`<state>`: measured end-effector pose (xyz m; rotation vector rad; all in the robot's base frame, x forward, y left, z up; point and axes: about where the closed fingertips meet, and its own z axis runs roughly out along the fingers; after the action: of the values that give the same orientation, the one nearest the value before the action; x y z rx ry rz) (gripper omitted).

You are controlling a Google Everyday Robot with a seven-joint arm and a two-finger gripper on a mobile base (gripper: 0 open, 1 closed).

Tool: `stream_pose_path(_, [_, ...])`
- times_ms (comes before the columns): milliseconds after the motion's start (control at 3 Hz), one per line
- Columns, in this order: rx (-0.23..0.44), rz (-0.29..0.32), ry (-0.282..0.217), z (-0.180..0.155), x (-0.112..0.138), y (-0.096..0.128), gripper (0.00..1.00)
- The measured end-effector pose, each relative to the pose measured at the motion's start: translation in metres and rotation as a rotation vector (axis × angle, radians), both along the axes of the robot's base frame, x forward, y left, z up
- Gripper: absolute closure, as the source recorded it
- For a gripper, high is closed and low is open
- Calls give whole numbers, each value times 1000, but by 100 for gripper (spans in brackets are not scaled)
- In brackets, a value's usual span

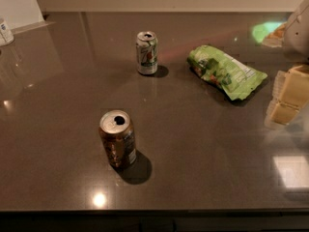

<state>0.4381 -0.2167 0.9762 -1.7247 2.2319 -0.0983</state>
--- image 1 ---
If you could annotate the white container at left edge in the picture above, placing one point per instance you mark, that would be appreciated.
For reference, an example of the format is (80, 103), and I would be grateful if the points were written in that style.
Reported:
(6, 35)

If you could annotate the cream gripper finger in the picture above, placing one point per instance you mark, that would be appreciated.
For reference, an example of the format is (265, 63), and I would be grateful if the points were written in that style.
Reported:
(279, 115)
(292, 87)

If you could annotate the white green soda can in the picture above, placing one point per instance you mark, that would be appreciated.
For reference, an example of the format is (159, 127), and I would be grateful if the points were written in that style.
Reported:
(146, 51)

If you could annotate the brown soda can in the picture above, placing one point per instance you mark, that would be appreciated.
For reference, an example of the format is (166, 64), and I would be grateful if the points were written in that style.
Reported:
(116, 131)

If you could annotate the green chip bag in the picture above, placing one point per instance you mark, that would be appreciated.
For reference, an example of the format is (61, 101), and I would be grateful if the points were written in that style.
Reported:
(216, 67)

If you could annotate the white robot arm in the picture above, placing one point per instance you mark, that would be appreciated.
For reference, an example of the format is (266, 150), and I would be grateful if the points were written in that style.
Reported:
(293, 37)

